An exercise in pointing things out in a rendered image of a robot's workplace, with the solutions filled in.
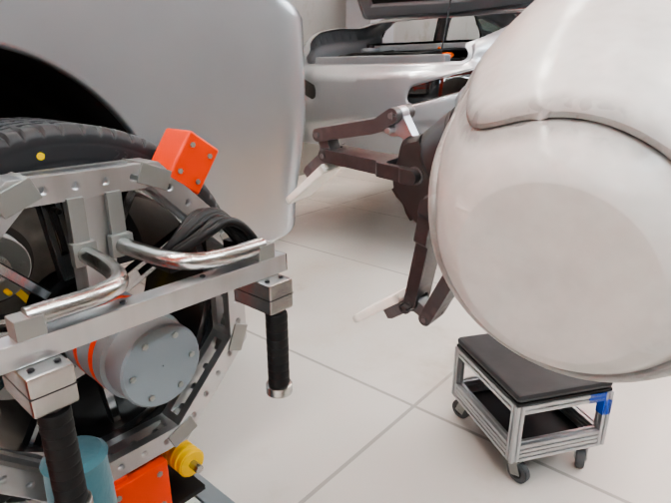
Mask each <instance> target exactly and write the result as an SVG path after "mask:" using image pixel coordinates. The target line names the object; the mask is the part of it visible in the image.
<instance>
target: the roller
mask: <svg viewBox="0 0 671 503"><path fill-rule="evenodd" d="M161 455H162V456H163V457H164V458H165V459H166V460H167V462H168V465H170V466H171V467H172V468H173V469H174V470H176V471H177V472H178V473H179V474H180V475H182V476H183V477H190V476H192V475H194V474H195V473H198V474H199V473H201V472H202V471H203V468H204V467H203V465H202V464H203V461H204V453H203V451H202V450H200V449H199V448H197V447H196V446H195V445H193V444H192V443H191V442H190V441H188V440H185V441H183V442H182V443H180V444H179V446H178V447H173V448H171V449H169V450H168V451H166V452H164V453H162V454H161Z"/></svg>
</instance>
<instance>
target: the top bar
mask: <svg viewBox="0 0 671 503"><path fill-rule="evenodd" d="M287 269H288V266H287V254H286V253H284V252H281V251H276V250H275V257H273V258H270V259H267V260H264V261H257V260H254V259H251V258H246V259H243V260H240V261H237V262H234V263H231V264H228V265H224V266H221V267H218V268H215V269H212V270H209V271H206V272H203V273H199V274H196V275H193V276H190V277H187V278H184V279H181V280H178V281H175V282H172V283H169V284H165V285H162V286H159V287H156V288H153V289H150V290H147V291H144V292H141V293H138V294H134V295H131V296H128V297H125V298H122V299H119V300H116V301H113V302H110V303H107V304H103V305H100V306H97V307H94V308H91V309H88V310H85V311H82V312H79V313H76V314H73V315H70V316H67V317H64V318H61V319H58V320H55V321H52V322H48V323H46V325H47V330H48V333H47V334H44V335H41V336H38V337H35V338H32V339H29V340H26V341H23V342H20V343H17V342H15V341H14V340H13V339H12V338H11V337H10V336H9V335H7V336H4V337H1V338H0V375H3V374H6V373H9V372H11V371H14V370H17V369H20V368H22V367H25V366H28V365H30V364H33V363H36V362H39V361H41V360H44V359H47V358H49V357H52V356H55V355H58V354H60V353H63V352H66V351H68V350H71V349H74V348H77V347H79V346H82V345H85V344H87V343H90V342H93V341H96V340H98V339H101V338H104V337H106V336H109V335H112V334H114V333H117V332H120V331H123V330H125V329H128V328H131V327H133V326H136V325H139V324H142V323H144V322H147V321H150V320H152V319H155V318H158V317H161V316H163V315H166V314H169V313H171V312H174V311H177V310H180V309H182V308H185V307H188V306H190V305H193V304H196V303H199V302H201V301H204V300H207V299H209V298H212V297H215V296H218V295H220V294H223V293H226V292H228V291H231V290H234V289H236V288H239V287H242V286H245V285H247V284H250V283H253V282H255V281H258V280H261V279H264V278H266V277H269V276H272V275H274V274H277V273H280V272H283V271H285V270H287Z"/></svg>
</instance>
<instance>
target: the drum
mask: <svg viewBox="0 0 671 503"><path fill-rule="evenodd" d="M131 295H132V294H130V293H128V292H126V291H124V292H123V293H122V294H121V295H119V296H118V297H116V298H114V299H113V300H111V301H109V302H106V303H104V304H107V303H110V302H113V301H116V300H119V299H122V298H125V297H128V296H131ZM65 354H66V356H67V357H68V358H69V359H70V361H71V362H73V363H74V364H75V365H76V366H78V367H79V368H80V369H82V370H83V371H84V372H85V373H86V374H88V375H89V376H90V377H92V378H93V379H94V380H96V381H97V382H98V383H99V384H100V385H102V386H103V387H104V388H106V389H107V390H109V391H110V392H111V393H113V394H114V395H116V396H118V397H121V398H126V399H128V400H129V401H130V402H132V403H133V404H135V405H137V406H140V407H156V406H160V405H163V404H165V403H167V402H169V401H171V400H172V399H174V398H175V397H176V396H178V395H179V394H180V393H181V392H182V391H183V390H184V389H185V388H186V386H187V385H188V384H189V382H190V381H191V379H192V377H193V375H194V373H195V371H196V369H197V365H198V361H199V345H198V342H197V339H196V337H195V336H194V334H193V333H192V332H191V331H190V330H189V329H188V328H186V327H185V326H183V325H181V324H180V323H179V322H178V321H177V320H176V319H175V318H174V317H173V316H172V315H170V314H166V315H163V316H161V317H158V318H155V319H152V320H150V321H147V322H144V323H142V324H139V325H136V326H133V327H131V328H128V329H125V330H123V331H120V332H117V333H114V334H112V335H109V336H106V337H104V338H101V339H98V340H96V341H93V342H90V343H87V344H85V345H82V346H79V347H77V348H74V349H71V350H68V351H66V352H65Z"/></svg>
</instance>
